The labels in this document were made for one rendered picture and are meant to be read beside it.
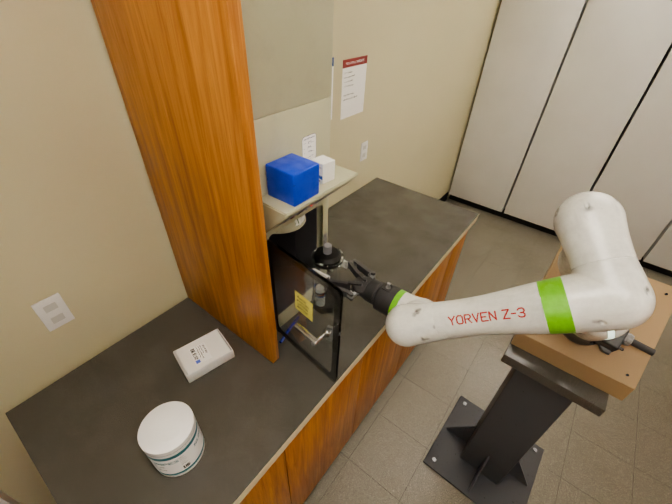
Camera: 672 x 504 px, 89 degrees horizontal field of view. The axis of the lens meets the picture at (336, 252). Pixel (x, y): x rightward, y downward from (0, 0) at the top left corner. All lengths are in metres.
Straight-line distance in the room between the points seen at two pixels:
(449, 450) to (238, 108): 1.96
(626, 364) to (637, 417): 1.44
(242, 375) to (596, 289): 0.99
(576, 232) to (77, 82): 1.20
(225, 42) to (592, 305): 0.82
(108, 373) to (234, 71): 1.04
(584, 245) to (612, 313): 0.14
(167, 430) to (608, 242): 1.06
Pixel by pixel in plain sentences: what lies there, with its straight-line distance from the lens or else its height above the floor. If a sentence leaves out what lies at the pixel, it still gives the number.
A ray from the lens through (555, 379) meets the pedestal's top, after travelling 1.45.
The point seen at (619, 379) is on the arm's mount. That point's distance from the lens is 1.47.
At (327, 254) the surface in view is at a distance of 1.11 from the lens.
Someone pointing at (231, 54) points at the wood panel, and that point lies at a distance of 0.72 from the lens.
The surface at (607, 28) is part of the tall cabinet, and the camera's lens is 3.64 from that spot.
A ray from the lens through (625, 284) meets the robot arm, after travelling 0.82.
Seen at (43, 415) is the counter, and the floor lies 0.94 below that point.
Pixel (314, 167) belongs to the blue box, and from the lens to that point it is 0.91.
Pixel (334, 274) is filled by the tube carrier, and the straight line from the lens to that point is 1.13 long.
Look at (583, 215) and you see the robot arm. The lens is 0.85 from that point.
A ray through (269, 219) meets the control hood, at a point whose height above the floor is 1.47.
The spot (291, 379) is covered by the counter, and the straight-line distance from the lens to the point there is 1.22.
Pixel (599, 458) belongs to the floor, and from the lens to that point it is 2.60.
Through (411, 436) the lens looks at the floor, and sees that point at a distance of 2.21.
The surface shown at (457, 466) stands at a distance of 2.20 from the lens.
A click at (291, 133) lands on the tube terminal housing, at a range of 0.98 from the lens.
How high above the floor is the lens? 1.98
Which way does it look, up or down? 38 degrees down
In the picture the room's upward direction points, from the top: 3 degrees clockwise
